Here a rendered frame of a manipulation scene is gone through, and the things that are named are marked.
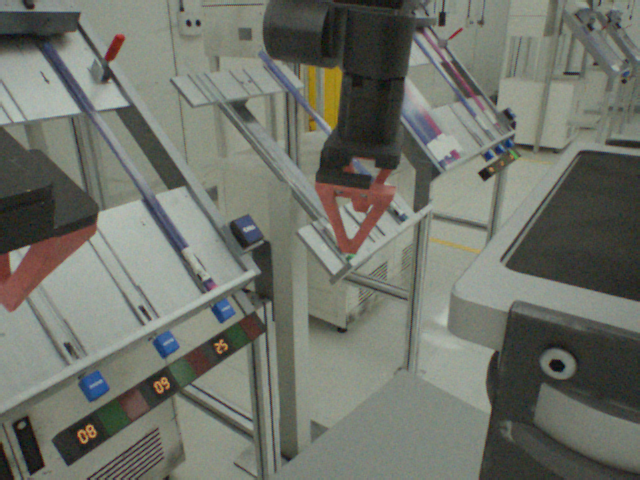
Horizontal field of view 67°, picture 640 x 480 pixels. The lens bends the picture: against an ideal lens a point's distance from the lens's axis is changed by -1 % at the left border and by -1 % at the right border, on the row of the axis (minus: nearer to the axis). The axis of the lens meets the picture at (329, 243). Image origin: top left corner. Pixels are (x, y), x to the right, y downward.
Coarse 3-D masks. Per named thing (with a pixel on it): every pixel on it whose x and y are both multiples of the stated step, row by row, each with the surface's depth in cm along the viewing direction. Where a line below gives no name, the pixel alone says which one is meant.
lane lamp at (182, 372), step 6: (180, 360) 71; (168, 366) 70; (174, 366) 70; (180, 366) 71; (186, 366) 71; (174, 372) 70; (180, 372) 70; (186, 372) 71; (192, 372) 71; (180, 378) 70; (186, 378) 70; (192, 378) 71; (180, 384) 69
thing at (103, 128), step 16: (48, 48) 82; (64, 64) 82; (80, 96) 81; (96, 112) 81; (96, 128) 81; (112, 144) 80; (128, 160) 80; (144, 192) 79; (160, 208) 79; (176, 240) 78; (208, 288) 77
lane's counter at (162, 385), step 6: (162, 372) 69; (156, 378) 68; (162, 378) 68; (168, 378) 69; (150, 384) 67; (156, 384) 67; (162, 384) 68; (168, 384) 68; (174, 384) 69; (156, 390) 67; (162, 390) 67; (168, 390) 68; (174, 390) 68; (162, 396) 67
